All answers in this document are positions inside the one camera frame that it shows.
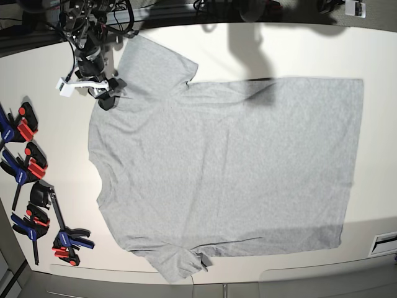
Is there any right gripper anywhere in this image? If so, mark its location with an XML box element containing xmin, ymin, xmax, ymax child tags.
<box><xmin>74</xmin><ymin>46</ymin><xmax>127</xmax><ymax>111</ymax></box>

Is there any grey T-shirt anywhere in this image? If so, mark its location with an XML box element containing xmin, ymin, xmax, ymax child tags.
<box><xmin>88</xmin><ymin>37</ymin><xmax>364</xmax><ymax>282</ymax></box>

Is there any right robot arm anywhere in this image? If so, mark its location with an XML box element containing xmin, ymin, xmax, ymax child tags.
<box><xmin>56</xmin><ymin>1</ymin><xmax>124</xmax><ymax>111</ymax></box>

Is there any blue red clamp top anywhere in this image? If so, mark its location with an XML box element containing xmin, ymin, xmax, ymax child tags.
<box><xmin>1</xmin><ymin>101</ymin><xmax>38</xmax><ymax>149</ymax></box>

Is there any blue red clamp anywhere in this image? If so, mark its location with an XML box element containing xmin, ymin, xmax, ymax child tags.
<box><xmin>1</xmin><ymin>101</ymin><xmax>38</xmax><ymax>149</ymax></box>
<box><xmin>1</xmin><ymin>142</ymin><xmax>48</xmax><ymax>211</ymax></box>
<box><xmin>11</xmin><ymin>202</ymin><xmax>50</xmax><ymax>265</ymax></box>

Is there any long bar clamp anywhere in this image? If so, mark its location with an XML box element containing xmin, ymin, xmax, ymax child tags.
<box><xmin>30</xmin><ymin>182</ymin><xmax>95</xmax><ymax>266</ymax></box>

